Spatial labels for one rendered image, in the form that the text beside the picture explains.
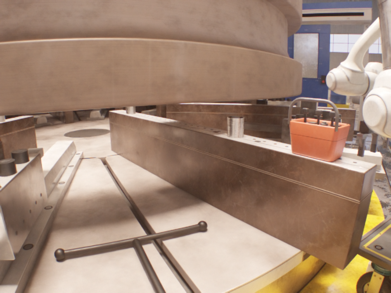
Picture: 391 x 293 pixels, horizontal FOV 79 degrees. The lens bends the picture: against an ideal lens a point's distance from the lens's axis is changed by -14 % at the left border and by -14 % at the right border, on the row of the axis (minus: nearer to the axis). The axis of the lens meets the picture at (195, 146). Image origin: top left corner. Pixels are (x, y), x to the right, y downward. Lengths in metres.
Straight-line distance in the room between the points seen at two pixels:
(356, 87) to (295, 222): 0.58
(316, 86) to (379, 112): 5.42
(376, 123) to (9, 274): 1.24
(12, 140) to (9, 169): 1.57
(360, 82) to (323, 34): 5.19
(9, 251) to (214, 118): 2.63
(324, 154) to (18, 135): 2.31
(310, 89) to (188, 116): 3.70
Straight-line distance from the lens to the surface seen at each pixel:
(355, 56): 1.16
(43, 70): 1.10
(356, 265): 1.70
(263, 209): 1.20
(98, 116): 4.88
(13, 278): 1.03
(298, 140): 1.03
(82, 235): 1.27
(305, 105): 2.18
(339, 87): 1.14
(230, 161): 1.27
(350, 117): 3.42
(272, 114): 3.15
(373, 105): 0.88
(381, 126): 0.88
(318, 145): 0.99
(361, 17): 6.22
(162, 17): 1.34
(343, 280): 1.57
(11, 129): 2.52
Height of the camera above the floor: 0.95
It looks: 14 degrees down
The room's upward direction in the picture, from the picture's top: straight up
